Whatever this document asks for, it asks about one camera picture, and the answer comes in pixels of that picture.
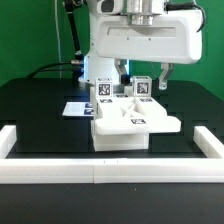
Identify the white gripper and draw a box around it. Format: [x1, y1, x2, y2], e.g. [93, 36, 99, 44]
[95, 10, 202, 90]

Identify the white chair back frame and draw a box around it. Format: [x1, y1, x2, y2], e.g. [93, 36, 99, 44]
[90, 87, 181, 135]

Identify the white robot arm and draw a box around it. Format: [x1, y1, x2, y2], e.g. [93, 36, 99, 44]
[83, 0, 206, 90]

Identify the white marker sheet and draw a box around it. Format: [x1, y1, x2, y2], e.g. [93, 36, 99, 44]
[62, 102, 94, 117]

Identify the black cable bundle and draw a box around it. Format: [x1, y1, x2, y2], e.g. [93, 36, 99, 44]
[25, 0, 84, 80]

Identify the white U-shaped fence frame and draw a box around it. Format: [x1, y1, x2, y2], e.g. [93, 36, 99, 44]
[0, 125, 224, 184]

